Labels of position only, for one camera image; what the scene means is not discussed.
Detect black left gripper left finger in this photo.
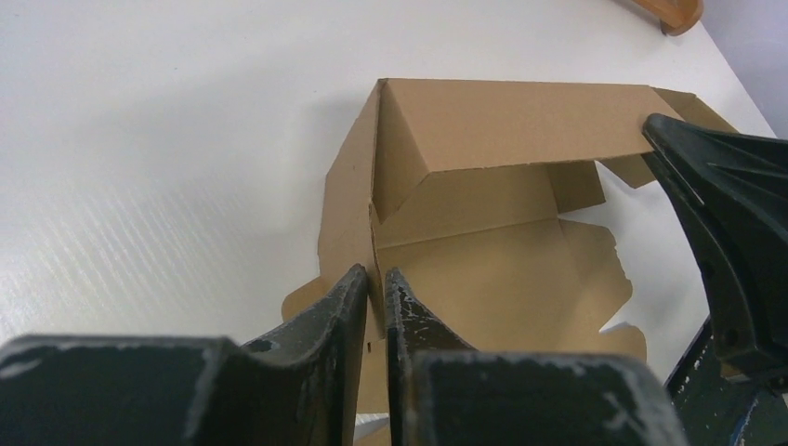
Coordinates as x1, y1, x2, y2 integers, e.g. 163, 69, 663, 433
1, 265, 368, 445

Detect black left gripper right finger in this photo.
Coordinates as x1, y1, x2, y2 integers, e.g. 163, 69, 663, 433
385, 269, 687, 445

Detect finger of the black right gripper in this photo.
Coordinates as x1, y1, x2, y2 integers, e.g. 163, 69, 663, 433
642, 113, 787, 388

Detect brown cardboard box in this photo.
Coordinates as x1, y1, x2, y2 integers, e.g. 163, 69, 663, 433
282, 79, 729, 412

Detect orange wooden rack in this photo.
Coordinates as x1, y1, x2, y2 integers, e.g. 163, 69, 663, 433
634, 0, 704, 36

